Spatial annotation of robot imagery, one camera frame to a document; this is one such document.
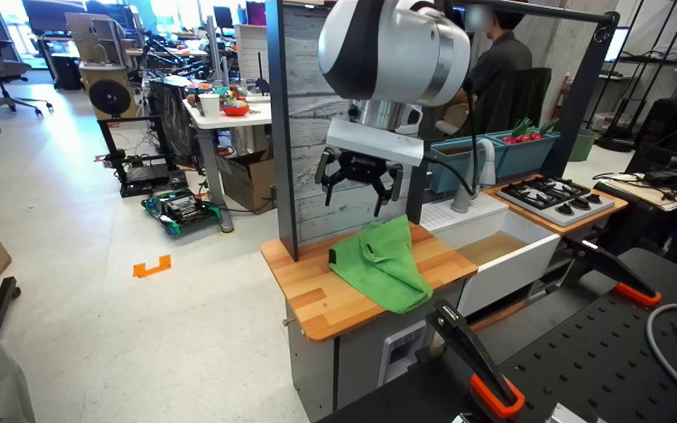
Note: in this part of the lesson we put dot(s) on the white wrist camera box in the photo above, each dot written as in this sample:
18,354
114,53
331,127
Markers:
375,141

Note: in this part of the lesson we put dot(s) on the grey wood backdrop panel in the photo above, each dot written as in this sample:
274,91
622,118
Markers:
302,110

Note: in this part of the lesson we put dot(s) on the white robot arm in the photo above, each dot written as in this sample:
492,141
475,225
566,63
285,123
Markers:
402,53

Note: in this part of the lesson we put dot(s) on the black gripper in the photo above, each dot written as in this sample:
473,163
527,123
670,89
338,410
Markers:
364,170

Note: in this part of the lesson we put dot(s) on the teal storage bin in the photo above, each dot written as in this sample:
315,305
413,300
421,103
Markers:
512,158

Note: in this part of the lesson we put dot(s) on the cardboard box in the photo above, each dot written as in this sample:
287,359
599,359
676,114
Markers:
250,178

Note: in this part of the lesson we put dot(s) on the white work table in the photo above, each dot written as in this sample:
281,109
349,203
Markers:
207,127

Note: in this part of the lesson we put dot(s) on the white toy sink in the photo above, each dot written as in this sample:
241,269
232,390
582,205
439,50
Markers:
509,249

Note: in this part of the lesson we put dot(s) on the person in dark shirt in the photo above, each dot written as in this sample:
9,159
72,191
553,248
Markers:
505,85

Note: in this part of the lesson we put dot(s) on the green wheeled robot base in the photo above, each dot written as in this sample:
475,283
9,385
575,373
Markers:
180,210

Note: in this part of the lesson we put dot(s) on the orange handled clamp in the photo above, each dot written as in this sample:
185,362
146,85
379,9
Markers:
627,279
488,384

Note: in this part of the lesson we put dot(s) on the grey toy faucet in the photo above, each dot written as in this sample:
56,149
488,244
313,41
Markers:
475,175

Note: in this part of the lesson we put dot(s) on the wooden counter cabinet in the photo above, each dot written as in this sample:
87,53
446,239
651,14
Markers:
342,343

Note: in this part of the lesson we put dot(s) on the toy stove top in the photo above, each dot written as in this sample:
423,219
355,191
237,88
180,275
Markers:
557,203

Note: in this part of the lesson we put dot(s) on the green towel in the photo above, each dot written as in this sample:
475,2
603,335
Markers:
379,263

